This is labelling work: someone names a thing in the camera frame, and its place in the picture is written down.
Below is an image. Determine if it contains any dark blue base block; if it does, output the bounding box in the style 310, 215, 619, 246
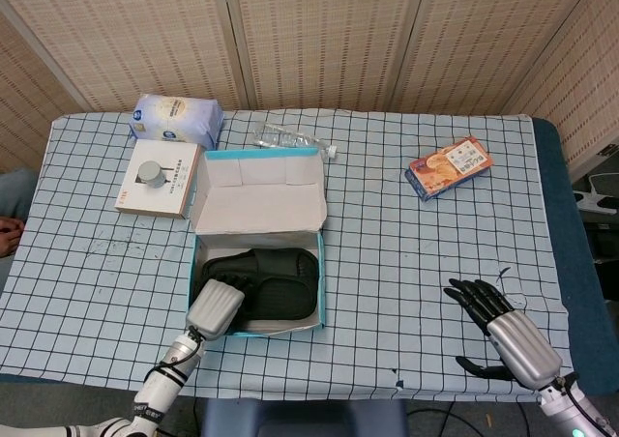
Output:
199, 397, 408, 437

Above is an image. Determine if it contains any beige bamboo folding screen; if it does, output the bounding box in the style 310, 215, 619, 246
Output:
0, 0, 619, 178

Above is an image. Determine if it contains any small grey jar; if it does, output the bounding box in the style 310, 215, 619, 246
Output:
136, 160, 168, 189

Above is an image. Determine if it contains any teal cardboard shoe box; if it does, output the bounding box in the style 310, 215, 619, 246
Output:
186, 147, 327, 336

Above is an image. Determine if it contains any white chair base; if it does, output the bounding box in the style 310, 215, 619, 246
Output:
572, 170, 619, 214

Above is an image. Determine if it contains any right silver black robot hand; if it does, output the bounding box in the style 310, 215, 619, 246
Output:
442, 277, 564, 391

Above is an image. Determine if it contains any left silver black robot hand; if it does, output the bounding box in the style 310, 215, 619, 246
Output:
186, 271, 255, 340

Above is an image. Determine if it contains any flat white product box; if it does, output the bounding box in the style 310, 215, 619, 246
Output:
113, 138, 205, 221

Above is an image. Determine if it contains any blue white tissue pack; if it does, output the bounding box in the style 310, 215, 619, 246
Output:
127, 93, 225, 151

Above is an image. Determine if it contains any orange blue snack box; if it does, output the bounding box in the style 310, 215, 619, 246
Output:
404, 134, 495, 203

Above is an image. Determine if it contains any clear plastic water bottle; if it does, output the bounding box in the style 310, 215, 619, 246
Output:
252, 122, 339, 160

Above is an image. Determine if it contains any blue checkered tablecloth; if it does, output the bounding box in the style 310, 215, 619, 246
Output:
0, 108, 575, 405

